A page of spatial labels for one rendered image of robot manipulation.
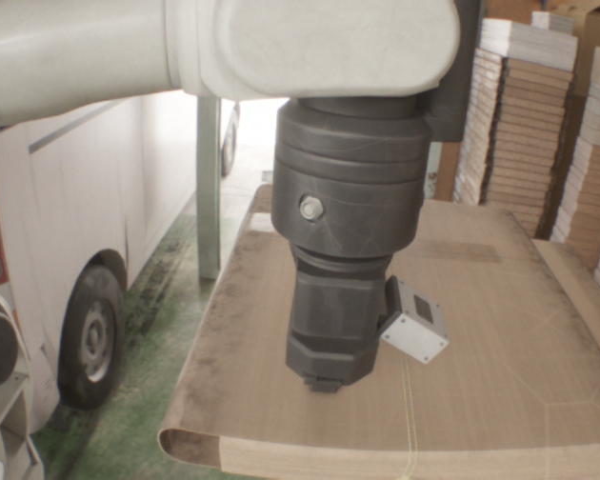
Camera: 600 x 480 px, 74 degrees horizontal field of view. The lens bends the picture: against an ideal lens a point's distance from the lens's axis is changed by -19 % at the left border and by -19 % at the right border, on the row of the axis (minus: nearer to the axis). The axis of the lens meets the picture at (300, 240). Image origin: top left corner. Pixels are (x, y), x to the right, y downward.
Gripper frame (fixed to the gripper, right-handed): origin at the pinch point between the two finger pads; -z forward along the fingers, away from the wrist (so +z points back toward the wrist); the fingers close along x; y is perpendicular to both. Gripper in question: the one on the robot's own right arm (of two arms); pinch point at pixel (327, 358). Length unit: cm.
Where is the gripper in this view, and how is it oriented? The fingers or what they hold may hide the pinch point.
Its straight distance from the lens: 35.5
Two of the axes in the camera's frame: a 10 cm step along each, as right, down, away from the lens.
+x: 0.8, -4.6, 8.8
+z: 0.6, -8.8, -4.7
